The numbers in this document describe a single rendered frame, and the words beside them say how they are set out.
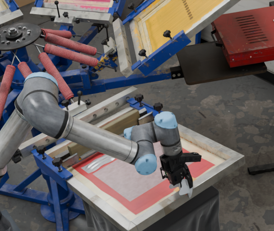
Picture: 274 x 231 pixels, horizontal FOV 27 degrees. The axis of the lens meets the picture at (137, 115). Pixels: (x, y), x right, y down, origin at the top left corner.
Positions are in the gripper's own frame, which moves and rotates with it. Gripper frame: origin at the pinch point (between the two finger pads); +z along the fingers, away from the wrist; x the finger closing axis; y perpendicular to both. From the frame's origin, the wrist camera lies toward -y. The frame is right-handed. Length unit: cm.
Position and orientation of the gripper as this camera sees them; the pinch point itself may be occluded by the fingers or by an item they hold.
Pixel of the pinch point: (186, 191)
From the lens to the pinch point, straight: 224.3
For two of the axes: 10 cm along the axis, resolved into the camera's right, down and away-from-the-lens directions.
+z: 2.2, 8.5, 4.7
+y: -8.0, 4.4, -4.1
